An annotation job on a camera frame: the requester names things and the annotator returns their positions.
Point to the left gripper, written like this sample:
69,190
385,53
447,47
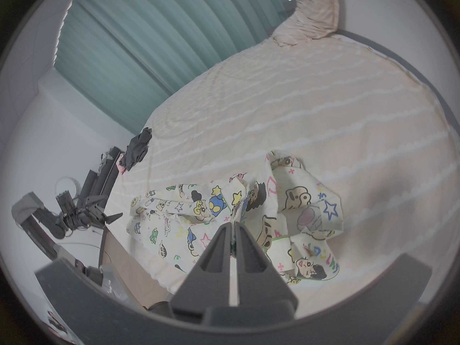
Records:
90,216

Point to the cream striped pillow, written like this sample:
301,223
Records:
312,9

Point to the pile of clothes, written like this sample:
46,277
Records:
138,149

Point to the white printed pyjama top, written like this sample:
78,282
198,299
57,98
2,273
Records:
294,192

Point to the black chest of drawers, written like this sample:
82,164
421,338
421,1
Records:
104,173

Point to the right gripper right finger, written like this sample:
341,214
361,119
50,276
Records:
276,291

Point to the blue-green curtain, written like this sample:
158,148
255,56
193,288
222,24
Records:
107,84
179,20

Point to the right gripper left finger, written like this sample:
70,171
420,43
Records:
188,295

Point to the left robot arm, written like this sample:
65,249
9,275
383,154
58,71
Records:
27,207

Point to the bed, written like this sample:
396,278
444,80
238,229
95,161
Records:
305,120

